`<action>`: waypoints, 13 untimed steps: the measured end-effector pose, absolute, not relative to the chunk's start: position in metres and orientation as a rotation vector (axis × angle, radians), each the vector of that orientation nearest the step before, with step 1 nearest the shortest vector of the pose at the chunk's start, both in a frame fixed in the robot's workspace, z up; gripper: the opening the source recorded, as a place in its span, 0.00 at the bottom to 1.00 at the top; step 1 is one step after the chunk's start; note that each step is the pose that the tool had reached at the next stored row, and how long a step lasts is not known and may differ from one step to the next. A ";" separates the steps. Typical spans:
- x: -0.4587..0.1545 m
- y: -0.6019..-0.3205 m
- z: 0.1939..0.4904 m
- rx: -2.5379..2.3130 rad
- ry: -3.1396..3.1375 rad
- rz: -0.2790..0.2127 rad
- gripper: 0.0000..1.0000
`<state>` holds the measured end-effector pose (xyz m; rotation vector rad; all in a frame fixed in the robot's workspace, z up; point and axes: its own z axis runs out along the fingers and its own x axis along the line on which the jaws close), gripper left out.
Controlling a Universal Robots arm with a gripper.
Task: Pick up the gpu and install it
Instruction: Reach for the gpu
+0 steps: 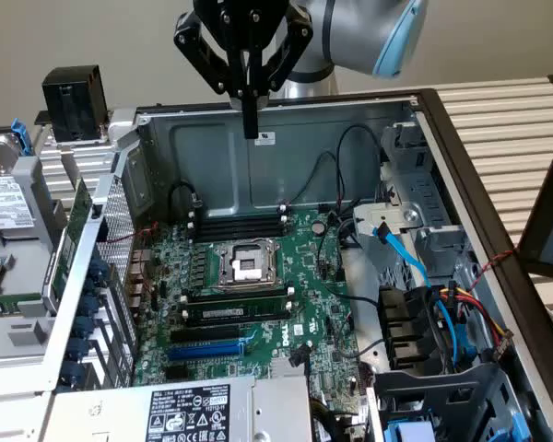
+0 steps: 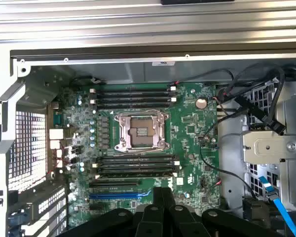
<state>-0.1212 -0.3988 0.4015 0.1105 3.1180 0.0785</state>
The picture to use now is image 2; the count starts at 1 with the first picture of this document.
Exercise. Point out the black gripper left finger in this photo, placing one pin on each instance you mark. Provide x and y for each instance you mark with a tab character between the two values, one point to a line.
148	222

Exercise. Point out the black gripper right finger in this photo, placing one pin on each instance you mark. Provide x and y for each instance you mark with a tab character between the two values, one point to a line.
180	222

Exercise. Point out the blue expansion slot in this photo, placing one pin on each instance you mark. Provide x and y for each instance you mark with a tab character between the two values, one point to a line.
113	196

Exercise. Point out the black RAM slot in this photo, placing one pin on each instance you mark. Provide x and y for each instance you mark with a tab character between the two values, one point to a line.
133	106
138	163
133	100
133	90
175	174
133	95
138	158
138	168

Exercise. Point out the long black expansion slot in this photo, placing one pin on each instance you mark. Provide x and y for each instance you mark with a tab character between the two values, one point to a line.
113	184

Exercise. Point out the short black expansion slot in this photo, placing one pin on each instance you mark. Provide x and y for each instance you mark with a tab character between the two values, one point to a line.
97	207

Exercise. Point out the green motherboard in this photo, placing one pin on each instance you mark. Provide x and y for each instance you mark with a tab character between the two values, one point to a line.
187	148

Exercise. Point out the silver CPU socket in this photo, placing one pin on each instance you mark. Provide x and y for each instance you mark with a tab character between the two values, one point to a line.
141	129

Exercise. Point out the round coin battery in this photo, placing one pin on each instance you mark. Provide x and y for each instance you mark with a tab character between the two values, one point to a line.
201	103

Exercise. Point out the blue card retention clip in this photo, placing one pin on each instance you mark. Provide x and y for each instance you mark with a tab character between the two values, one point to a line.
17	217

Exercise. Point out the grey open PC case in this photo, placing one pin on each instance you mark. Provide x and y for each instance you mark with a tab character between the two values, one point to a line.
101	71

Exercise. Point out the silver disk bay bracket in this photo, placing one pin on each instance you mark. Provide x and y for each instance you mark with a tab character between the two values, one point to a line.
269	148

